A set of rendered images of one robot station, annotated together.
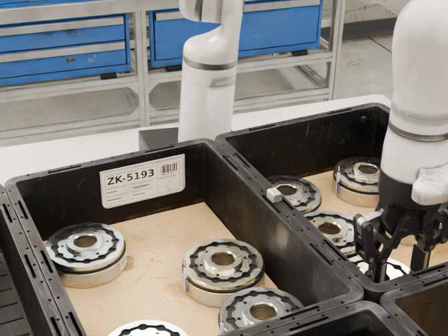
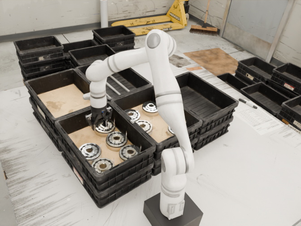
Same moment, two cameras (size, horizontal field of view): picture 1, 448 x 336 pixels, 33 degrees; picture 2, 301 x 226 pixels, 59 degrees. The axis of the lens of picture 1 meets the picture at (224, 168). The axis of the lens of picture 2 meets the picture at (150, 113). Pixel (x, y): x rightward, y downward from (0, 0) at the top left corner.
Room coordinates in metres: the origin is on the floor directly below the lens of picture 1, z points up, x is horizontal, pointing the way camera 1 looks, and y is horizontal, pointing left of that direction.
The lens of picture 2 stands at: (1.75, -0.25, 1.77)
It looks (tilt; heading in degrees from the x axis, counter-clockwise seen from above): 39 degrees down; 164
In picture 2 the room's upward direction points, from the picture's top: 6 degrees clockwise
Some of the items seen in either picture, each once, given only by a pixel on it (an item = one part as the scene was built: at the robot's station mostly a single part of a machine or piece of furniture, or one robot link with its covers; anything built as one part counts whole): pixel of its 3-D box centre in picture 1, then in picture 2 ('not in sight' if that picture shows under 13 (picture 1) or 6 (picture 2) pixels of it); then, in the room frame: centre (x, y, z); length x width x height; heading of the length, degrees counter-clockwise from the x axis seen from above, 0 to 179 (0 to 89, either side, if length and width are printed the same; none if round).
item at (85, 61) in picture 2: not in sight; (95, 74); (-0.60, -0.19, 0.37); 0.40 x 0.30 x 0.45; 110
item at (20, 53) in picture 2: not in sight; (42, 64); (-0.83, -0.70, 0.37); 0.40 x 0.30 x 0.45; 110
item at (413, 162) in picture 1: (428, 151); (96, 95); (0.72, -0.22, 1.04); 0.11 x 0.09 x 0.06; 25
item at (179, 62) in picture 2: not in sight; (177, 60); (-0.21, 0.50, 0.71); 0.22 x 0.19 x 0.01; 20
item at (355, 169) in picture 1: (367, 170); (103, 166); (0.99, -0.22, 0.86); 0.05 x 0.05 x 0.01
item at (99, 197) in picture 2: not in sight; (105, 158); (0.86, -0.20, 0.76); 0.40 x 0.30 x 0.12; 26
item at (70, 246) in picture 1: (85, 242); not in sight; (0.79, 0.18, 0.86); 0.05 x 0.05 x 0.01
